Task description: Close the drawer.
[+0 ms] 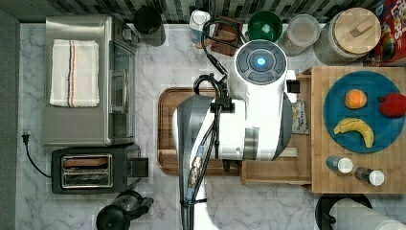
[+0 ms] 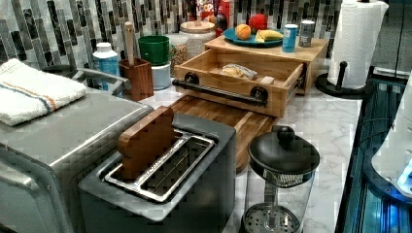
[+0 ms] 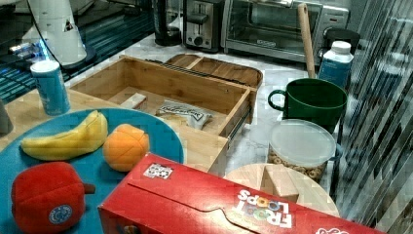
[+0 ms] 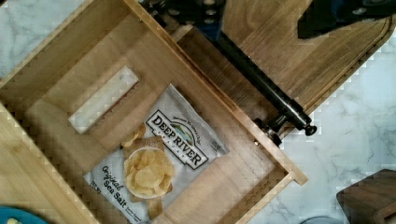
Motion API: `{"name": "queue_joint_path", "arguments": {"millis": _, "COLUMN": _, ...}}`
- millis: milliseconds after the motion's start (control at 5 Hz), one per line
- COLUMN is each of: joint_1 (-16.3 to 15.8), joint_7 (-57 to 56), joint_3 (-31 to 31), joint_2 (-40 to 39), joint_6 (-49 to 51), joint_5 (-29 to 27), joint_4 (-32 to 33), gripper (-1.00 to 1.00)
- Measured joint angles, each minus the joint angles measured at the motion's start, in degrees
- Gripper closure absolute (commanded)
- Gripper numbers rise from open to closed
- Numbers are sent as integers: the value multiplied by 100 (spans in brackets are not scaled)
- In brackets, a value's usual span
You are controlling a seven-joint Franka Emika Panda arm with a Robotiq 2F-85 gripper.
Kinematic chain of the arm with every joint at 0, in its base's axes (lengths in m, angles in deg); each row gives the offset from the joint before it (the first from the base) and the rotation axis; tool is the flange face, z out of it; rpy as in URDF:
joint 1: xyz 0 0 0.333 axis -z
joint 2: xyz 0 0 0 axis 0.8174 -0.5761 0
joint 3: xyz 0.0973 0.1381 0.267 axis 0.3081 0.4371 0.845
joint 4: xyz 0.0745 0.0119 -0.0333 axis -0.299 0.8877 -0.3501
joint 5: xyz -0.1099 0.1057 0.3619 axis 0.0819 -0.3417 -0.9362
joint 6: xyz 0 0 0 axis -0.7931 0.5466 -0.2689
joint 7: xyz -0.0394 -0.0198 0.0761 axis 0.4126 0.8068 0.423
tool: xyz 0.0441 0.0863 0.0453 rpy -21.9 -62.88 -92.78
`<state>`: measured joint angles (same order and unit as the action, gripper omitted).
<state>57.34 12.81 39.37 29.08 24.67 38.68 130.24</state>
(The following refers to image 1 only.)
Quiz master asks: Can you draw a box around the froot loops cereal box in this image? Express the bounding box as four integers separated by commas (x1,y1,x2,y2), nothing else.
363,0,406,67

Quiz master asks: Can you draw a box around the glass french press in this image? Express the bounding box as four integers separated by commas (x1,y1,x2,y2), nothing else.
96,191,154,230

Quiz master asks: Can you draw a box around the white paper towel roll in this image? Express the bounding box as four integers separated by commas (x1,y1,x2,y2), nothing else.
329,198,406,230

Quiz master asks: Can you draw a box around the orange toy fruit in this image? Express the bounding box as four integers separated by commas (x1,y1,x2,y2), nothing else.
345,89,368,109

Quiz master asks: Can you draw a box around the dark wooden cutting board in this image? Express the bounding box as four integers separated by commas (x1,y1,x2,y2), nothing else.
157,87,239,176

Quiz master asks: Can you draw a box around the brown wooden utensil holder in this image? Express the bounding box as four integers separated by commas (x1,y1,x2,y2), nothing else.
205,23,238,57

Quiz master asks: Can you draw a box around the dark pepper shaker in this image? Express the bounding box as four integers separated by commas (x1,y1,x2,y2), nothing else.
354,167,385,186

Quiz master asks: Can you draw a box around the glass jar with wooden lid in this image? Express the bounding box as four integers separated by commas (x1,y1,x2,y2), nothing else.
313,8,381,65

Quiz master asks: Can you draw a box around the yellow toy banana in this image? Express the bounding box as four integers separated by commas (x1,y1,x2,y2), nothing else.
333,118,374,148

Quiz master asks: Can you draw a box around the blue round plate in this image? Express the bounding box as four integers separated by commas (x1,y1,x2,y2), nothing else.
323,71,405,153

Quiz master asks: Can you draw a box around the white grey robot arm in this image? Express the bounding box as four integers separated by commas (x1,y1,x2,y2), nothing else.
172,40,293,230

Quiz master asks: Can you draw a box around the black paper towel holder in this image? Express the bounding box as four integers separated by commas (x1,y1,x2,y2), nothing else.
315,194,372,230

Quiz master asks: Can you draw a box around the black toaster power cord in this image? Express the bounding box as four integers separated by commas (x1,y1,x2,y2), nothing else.
21,132,53,179

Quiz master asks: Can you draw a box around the green plastic cup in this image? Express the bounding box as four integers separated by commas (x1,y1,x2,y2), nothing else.
248,11,282,42

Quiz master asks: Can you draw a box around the clear plastic cereal container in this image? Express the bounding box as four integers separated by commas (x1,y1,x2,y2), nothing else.
279,14,321,57

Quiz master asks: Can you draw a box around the bamboo drawer with black handle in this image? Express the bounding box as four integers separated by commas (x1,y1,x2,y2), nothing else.
239,74,312,185

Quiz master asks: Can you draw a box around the wooden toy toast slice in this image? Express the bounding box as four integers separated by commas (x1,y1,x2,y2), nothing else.
63,158,108,169

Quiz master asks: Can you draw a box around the white blue bottle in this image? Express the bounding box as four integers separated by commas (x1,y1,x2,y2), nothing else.
190,10,211,43

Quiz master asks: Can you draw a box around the black slot toaster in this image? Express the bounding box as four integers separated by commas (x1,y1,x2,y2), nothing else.
52,145,149,195

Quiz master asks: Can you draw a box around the bamboo drawer cabinet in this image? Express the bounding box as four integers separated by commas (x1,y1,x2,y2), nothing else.
306,66,405,194

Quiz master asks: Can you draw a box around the stainless steel toaster oven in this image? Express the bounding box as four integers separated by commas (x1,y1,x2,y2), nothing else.
44,14,138,147

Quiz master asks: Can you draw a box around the black round pot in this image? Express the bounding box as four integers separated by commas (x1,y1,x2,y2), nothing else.
133,6,166,47

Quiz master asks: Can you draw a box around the packet in drawer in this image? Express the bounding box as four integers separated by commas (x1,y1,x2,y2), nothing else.
292,100,308,135

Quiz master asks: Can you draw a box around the white striped folded towel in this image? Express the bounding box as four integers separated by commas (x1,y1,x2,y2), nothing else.
49,39,100,107

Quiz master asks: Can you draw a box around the blue spice shaker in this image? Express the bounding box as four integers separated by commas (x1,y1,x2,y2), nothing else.
326,155,353,173

